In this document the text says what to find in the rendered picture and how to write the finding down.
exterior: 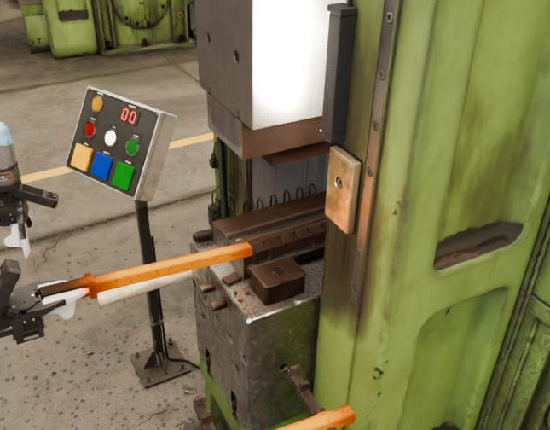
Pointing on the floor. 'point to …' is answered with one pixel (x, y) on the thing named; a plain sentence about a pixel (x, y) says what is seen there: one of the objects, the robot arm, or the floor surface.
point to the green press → (107, 26)
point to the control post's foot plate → (146, 364)
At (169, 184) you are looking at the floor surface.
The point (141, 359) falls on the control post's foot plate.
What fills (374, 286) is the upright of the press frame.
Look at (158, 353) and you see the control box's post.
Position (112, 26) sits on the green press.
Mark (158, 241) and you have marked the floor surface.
